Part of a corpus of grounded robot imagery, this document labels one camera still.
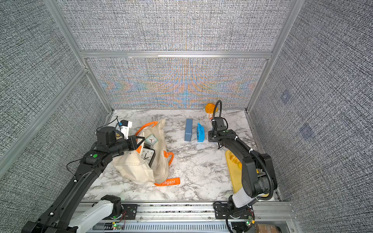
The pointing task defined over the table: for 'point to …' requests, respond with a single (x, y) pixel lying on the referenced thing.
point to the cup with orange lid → (209, 108)
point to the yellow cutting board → (235, 167)
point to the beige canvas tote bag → (131, 165)
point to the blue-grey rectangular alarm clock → (189, 128)
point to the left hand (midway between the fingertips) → (147, 137)
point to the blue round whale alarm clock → (200, 132)
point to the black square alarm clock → (148, 155)
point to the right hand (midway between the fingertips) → (214, 131)
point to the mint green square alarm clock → (150, 141)
